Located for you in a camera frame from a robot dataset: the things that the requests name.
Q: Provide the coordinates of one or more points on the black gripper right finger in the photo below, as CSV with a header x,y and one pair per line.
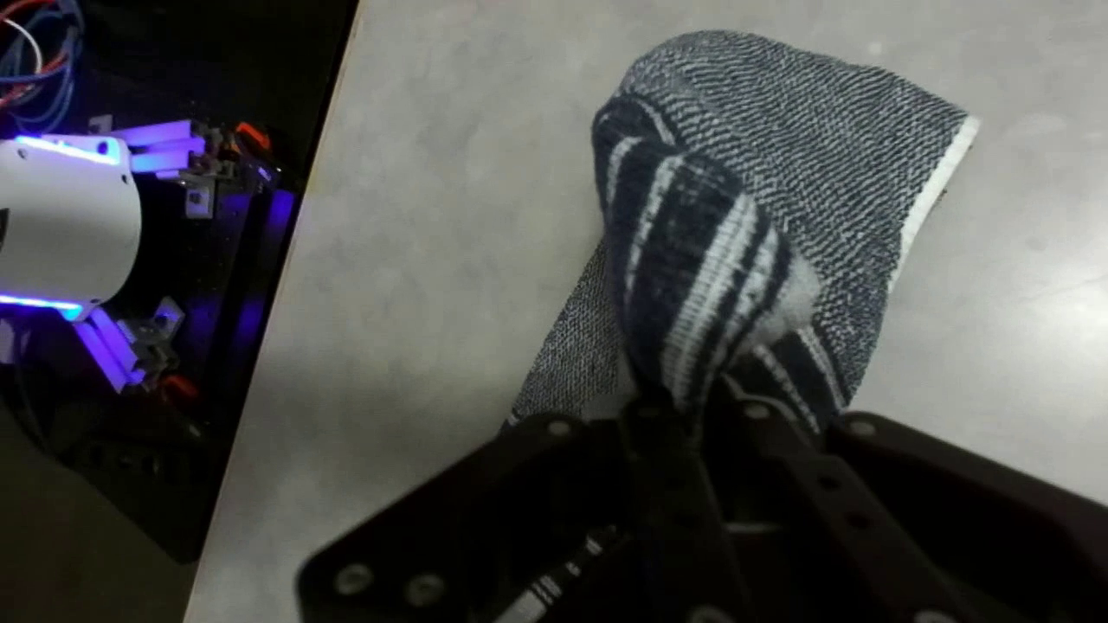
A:
x,y
922,532

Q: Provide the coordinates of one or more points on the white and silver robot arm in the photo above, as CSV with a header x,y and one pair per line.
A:
x,y
70,219

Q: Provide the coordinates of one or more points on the grey striped sock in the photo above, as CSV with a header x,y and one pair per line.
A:
x,y
809,148

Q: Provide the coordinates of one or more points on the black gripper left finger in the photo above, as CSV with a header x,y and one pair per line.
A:
x,y
487,496

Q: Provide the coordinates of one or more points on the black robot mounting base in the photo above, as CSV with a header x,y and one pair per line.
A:
x,y
218,253

